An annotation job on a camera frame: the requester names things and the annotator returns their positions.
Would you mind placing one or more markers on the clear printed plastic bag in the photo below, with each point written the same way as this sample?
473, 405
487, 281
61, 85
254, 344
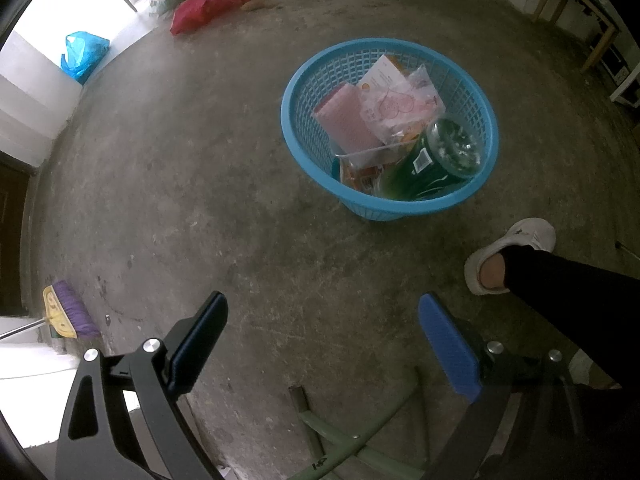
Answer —
400, 110

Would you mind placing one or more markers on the purple and yellow broom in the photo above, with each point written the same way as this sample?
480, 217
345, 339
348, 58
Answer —
75, 310

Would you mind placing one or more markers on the green plastic bottle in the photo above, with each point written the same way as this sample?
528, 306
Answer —
425, 170

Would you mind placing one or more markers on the orange and white carton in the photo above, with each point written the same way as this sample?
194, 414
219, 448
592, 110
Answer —
385, 72

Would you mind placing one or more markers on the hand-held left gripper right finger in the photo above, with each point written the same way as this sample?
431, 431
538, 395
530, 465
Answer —
450, 345

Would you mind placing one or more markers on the orange snack wrapper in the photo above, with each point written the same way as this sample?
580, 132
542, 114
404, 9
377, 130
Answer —
357, 177

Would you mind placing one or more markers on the blue plastic basket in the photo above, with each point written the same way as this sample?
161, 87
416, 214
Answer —
305, 105

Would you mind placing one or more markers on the person's leg black trousers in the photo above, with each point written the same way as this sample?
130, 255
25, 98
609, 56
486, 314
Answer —
575, 295

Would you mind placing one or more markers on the blue plastic bag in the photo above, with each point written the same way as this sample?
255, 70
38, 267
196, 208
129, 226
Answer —
82, 55

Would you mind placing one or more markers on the tan rag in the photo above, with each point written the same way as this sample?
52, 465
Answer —
259, 1

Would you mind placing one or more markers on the wooden side table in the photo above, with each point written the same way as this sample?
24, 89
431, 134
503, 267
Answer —
600, 46

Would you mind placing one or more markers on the dark wooden door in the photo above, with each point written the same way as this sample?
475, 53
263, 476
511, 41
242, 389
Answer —
12, 235

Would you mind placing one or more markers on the red plastic bag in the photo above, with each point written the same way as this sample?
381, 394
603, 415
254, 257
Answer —
205, 5

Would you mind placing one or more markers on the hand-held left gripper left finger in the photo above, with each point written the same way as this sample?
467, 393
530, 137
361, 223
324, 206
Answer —
197, 345

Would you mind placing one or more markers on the green metal stool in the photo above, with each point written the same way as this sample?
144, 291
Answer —
330, 435

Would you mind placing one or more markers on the pink patterned packet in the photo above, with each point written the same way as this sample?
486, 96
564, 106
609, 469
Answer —
345, 120

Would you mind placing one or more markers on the white sneaker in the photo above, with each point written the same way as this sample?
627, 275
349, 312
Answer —
525, 235

